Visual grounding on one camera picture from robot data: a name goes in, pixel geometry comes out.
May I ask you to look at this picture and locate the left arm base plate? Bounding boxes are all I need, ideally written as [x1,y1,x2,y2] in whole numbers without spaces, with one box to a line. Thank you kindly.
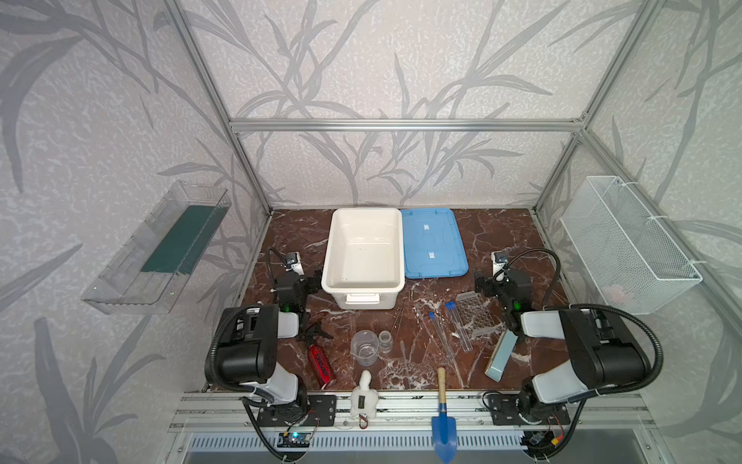
[257,394,337,427]

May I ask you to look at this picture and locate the clear wall shelf green liner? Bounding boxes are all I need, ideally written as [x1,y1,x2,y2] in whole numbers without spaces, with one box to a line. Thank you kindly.
[82,181,232,315]

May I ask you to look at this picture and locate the green circuit board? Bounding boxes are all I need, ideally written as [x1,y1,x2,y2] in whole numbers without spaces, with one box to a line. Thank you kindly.
[276,431,313,449]

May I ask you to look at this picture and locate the aluminium front rail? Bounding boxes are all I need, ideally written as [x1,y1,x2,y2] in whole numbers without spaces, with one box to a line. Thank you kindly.
[167,391,657,433]

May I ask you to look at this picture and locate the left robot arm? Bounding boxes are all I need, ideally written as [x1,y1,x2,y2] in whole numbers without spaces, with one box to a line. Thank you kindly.
[204,271,325,414]

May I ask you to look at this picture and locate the white wire mesh basket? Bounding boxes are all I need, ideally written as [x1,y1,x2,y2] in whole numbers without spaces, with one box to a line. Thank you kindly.
[562,176,703,315]

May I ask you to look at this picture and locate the small clear glass beaker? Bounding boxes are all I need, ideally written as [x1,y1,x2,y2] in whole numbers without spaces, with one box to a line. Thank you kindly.
[378,331,393,354]

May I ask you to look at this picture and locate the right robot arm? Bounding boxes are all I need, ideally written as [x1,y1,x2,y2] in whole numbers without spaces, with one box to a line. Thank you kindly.
[475,267,665,425]

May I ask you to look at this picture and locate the metal tweezers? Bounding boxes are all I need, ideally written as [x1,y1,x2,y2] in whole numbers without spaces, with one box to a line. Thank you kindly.
[390,307,405,338]

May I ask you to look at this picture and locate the white plastic storage bin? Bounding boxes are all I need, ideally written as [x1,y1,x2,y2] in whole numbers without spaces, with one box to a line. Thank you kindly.
[322,207,405,310]

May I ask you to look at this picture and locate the blue plastic bin lid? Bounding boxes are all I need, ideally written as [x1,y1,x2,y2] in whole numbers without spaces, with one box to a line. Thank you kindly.
[401,208,469,280]

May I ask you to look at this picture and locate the teal grey rectangular box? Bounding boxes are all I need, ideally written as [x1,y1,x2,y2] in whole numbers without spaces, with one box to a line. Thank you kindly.
[485,330,518,382]

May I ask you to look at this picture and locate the blue garden trowel wooden handle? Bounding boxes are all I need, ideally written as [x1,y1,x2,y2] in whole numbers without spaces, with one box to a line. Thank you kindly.
[431,367,457,464]

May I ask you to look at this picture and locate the red spray bottle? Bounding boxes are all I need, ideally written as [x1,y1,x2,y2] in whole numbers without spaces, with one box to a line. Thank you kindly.
[301,323,336,390]

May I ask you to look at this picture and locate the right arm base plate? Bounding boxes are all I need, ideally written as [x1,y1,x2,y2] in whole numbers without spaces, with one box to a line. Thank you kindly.
[482,391,571,425]

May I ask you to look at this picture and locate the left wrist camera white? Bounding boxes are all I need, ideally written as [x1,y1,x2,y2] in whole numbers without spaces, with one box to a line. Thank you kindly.
[283,251,305,276]

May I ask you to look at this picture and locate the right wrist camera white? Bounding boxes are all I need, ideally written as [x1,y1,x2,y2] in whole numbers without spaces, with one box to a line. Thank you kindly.
[491,251,509,280]

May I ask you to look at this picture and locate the clear acrylic test tube rack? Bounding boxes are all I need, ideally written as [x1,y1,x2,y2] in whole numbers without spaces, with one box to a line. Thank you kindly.
[454,291,504,339]

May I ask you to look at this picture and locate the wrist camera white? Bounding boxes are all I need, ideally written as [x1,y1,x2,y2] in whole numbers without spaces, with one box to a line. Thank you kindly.
[283,251,305,276]
[491,251,509,280]

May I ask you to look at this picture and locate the white plastic figurine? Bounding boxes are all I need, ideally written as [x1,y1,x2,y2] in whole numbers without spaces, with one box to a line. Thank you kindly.
[350,370,379,425]

